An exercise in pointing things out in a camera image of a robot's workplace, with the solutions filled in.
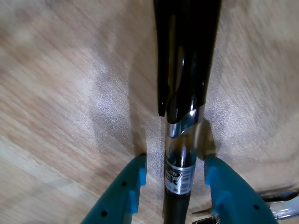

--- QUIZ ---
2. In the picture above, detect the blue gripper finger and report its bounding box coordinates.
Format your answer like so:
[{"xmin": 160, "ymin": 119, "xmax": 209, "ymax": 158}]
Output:
[
  {"xmin": 80, "ymin": 154, "xmax": 148, "ymax": 224},
  {"xmin": 204, "ymin": 156, "xmax": 279, "ymax": 224}
]

